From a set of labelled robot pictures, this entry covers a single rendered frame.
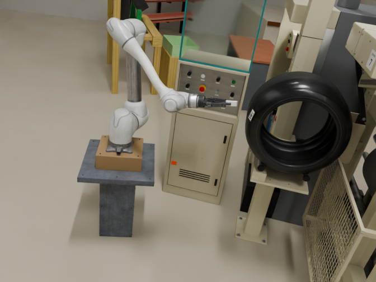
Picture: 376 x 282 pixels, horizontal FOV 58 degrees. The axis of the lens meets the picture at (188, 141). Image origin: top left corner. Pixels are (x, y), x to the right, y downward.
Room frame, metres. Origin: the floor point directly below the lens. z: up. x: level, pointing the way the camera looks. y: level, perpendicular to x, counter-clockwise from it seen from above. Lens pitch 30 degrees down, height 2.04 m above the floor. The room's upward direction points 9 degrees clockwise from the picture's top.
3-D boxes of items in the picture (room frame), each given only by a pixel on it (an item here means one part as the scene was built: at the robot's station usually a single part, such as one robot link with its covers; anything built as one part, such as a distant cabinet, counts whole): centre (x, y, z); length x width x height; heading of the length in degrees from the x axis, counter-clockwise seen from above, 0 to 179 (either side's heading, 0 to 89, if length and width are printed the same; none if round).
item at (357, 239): (1.68, -0.93, 0.65); 0.90 x 0.02 x 0.70; 172
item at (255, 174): (1.98, -0.50, 0.84); 0.36 x 0.09 x 0.06; 172
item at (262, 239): (2.21, -0.65, 0.01); 0.27 x 0.27 x 0.02; 82
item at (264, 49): (5.49, -0.85, 0.39); 1.45 x 0.75 x 0.78; 5
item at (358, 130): (2.12, -1.05, 1.05); 0.20 x 0.15 x 0.30; 172
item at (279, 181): (1.96, -0.64, 0.80); 0.37 x 0.36 x 0.02; 82
